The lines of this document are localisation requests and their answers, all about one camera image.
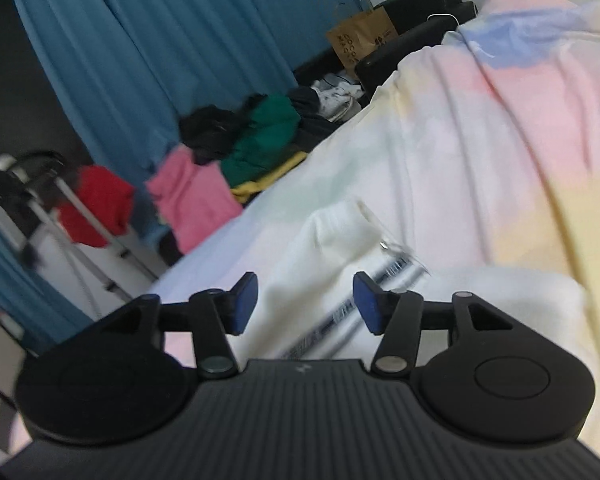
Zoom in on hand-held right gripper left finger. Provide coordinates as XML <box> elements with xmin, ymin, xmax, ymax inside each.
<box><xmin>82</xmin><ymin>272</ymin><xmax>259</xmax><ymax>380</ymax></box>

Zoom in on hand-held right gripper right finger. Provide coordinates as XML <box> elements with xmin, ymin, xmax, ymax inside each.
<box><xmin>353</xmin><ymin>271</ymin><xmax>526</xmax><ymax>376</ymax></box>

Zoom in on white shorts with striped trim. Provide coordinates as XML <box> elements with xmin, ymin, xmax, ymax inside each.
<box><xmin>227</xmin><ymin>199</ymin><xmax>591</xmax><ymax>376</ymax></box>

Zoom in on black clothes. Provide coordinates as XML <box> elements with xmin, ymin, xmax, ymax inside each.
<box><xmin>179</xmin><ymin>94</ymin><xmax>266</xmax><ymax>166</ymax></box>

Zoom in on pink cloth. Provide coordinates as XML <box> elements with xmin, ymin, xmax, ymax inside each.
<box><xmin>146</xmin><ymin>146</ymin><xmax>243</xmax><ymax>255</ymax></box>

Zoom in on yellow cloth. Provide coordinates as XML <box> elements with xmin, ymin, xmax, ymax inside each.
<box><xmin>230</xmin><ymin>152</ymin><xmax>308</xmax><ymax>205</ymax></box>

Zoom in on blue denim cloth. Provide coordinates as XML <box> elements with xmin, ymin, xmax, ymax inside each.
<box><xmin>130</xmin><ymin>192</ymin><xmax>168</xmax><ymax>246</ymax></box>

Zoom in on green cloth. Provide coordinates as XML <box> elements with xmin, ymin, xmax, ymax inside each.
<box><xmin>221</xmin><ymin>95</ymin><xmax>302</xmax><ymax>188</ymax></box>

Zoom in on red cloth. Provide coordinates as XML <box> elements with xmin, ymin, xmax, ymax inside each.
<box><xmin>57</xmin><ymin>165</ymin><xmax>136</xmax><ymax>248</ymax></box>

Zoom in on dark clothing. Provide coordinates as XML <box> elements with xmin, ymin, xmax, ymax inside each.
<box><xmin>287</xmin><ymin>86</ymin><xmax>341</xmax><ymax>148</ymax></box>

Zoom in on white patterned cloth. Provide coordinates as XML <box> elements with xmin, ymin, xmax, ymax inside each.
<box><xmin>312</xmin><ymin>72</ymin><xmax>366</xmax><ymax>123</ymax></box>

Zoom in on pastel tie-dye blanket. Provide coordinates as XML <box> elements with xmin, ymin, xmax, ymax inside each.
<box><xmin>0</xmin><ymin>0</ymin><xmax>600</xmax><ymax>466</ymax></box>

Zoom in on blue curtain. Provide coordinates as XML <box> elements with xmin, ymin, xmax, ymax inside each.
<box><xmin>0</xmin><ymin>0</ymin><xmax>376</xmax><ymax>176</ymax></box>
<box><xmin>0</xmin><ymin>205</ymin><xmax>93</xmax><ymax>356</ymax></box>

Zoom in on silver tripod with phone holder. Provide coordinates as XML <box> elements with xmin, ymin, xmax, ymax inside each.
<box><xmin>0</xmin><ymin>152</ymin><xmax>158</xmax><ymax>306</ymax></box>

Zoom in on brown paper bag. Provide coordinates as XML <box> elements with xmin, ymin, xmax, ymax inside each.
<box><xmin>326</xmin><ymin>2</ymin><xmax>400</xmax><ymax>81</ymax></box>

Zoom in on black sofa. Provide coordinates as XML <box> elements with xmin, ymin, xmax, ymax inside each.
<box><xmin>292</xmin><ymin>0</ymin><xmax>481</xmax><ymax>101</ymax></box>

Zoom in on dark window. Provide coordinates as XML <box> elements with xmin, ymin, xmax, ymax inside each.
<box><xmin>0</xmin><ymin>0</ymin><xmax>93</xmax><ymax>171</ymax></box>

